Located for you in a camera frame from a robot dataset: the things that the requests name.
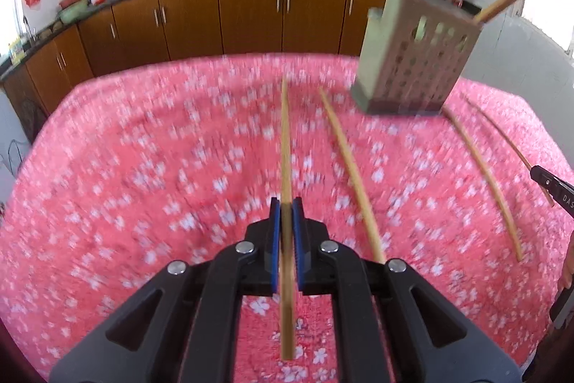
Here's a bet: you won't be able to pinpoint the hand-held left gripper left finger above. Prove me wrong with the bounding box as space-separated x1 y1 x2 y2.
49 197 283 383

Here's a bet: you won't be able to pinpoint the green basin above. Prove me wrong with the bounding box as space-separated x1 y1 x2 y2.
58 4 89 25

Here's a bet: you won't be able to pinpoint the wooden base cabinets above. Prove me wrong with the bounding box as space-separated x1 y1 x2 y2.
0 0 391 141

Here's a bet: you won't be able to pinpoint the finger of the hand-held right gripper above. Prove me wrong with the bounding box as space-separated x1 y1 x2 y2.
529 165 574 218

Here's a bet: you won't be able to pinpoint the red floral tablecloth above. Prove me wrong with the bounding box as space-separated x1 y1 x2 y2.
0 53 568 383

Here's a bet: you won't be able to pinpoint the beige perforated utensil holder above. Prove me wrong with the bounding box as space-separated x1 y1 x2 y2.
350 0 483 117

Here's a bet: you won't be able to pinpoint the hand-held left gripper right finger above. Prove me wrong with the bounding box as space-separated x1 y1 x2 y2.
291 197 523 383

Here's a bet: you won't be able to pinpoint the person's right hand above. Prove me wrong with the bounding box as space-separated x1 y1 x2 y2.
557 242 574 292

